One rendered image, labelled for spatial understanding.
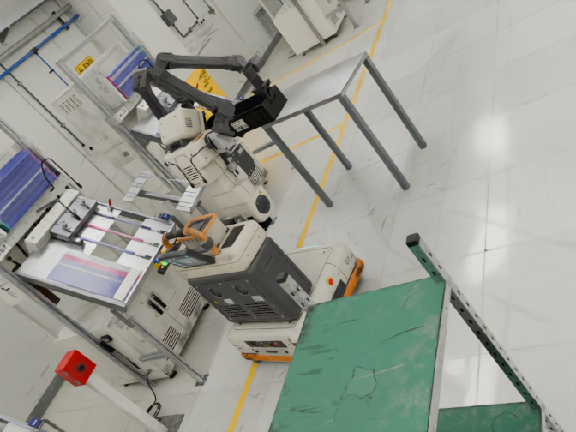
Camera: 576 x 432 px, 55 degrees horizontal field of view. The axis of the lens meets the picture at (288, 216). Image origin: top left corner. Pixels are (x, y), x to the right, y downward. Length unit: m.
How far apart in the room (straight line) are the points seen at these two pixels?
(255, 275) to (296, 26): 5.26
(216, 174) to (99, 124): 1.90
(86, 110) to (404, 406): 3.72
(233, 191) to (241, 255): 0.42
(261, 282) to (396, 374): 1.45
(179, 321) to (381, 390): 2.76
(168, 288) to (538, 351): 2.46
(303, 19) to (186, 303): 4.50
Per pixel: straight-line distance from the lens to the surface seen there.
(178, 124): 2.78
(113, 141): 4.61
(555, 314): 2.52
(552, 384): 2.34
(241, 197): 2.88
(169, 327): 3.91
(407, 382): 1.30
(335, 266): 3.01
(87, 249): 3.65
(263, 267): 2.70
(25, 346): 5.21
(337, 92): 3.33
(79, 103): 4.55
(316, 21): 7.42
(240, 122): 3.04
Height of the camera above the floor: 1.88
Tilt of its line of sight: 26 degrees down
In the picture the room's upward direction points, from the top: 41 degrees counter-clockwise
